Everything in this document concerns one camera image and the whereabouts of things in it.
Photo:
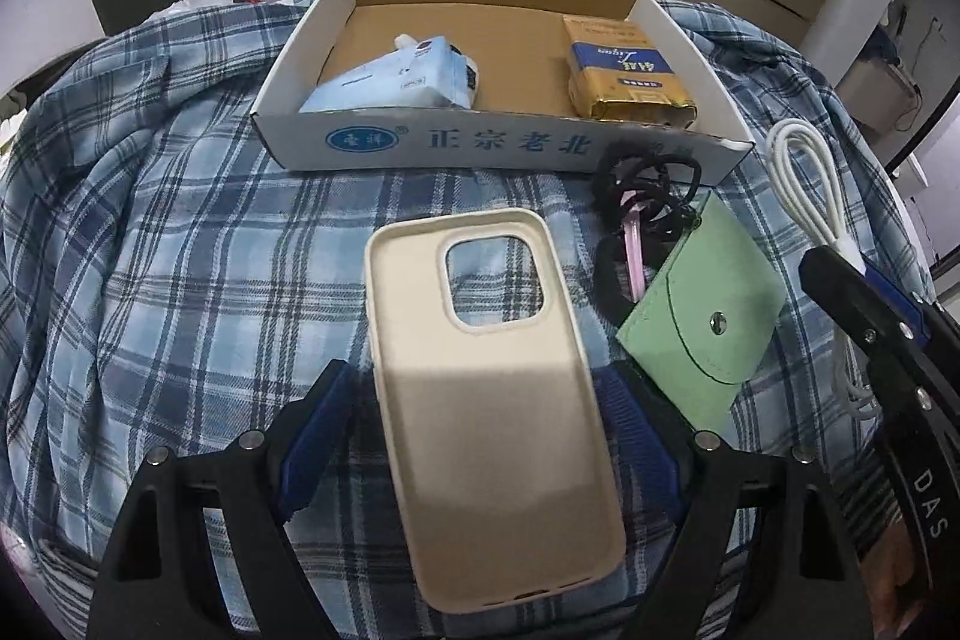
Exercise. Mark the pink hair clip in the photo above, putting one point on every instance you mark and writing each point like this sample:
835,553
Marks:
635,257

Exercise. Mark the gold foil pack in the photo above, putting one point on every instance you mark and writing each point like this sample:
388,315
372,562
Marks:
622,70

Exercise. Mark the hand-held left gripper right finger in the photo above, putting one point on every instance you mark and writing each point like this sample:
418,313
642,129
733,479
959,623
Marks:
637,437

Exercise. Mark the shallow cardboard box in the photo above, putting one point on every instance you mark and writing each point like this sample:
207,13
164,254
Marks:
450,21

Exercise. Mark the blue plaid shirt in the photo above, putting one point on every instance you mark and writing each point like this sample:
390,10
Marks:
187,250

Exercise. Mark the person's right hand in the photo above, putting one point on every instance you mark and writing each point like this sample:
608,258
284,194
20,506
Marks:
889,580

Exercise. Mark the green snap pouch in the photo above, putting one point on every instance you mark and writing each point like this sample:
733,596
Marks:
690,340

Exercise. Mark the beige phone case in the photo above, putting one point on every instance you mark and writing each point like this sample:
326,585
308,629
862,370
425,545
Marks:
487,430

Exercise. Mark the beige hallway cabinet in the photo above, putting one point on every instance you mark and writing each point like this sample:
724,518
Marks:
874,93

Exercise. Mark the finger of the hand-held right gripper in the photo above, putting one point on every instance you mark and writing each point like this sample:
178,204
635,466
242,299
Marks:
896,299
840,291

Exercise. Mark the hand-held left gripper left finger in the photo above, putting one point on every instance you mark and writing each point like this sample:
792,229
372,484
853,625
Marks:
315,445

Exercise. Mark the blue tissue pack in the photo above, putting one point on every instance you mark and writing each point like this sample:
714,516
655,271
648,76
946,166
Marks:
397,81

